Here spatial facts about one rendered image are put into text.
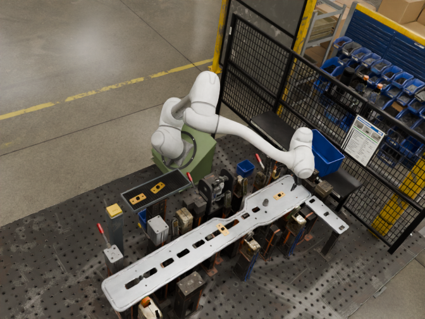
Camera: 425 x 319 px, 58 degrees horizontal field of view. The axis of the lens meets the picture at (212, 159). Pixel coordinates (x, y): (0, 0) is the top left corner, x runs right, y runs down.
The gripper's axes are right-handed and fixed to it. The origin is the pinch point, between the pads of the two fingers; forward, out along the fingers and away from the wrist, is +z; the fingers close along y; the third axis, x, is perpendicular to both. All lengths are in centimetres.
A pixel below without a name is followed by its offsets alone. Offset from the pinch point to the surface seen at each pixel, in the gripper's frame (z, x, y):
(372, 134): -25, 55, 14
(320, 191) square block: 10.1, 23.6, 13.7
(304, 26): -8, 156, -127
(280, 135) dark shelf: 10, 39, -38
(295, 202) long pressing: 13.4, 4.6, 9.6
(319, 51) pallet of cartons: 70, 272, -171
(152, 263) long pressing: 13, -90, -4
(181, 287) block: 10, -87, 16
